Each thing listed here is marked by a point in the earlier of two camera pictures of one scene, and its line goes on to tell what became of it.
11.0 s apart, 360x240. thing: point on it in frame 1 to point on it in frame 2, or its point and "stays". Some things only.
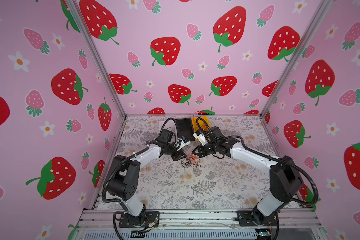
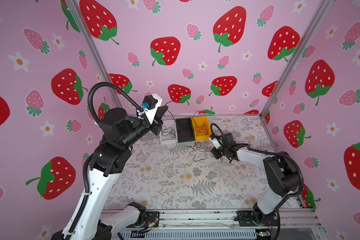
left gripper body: x=171 y=151 to x=138 y=130
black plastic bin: x=184 y=128 stays
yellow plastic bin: x=202 y=124 stays
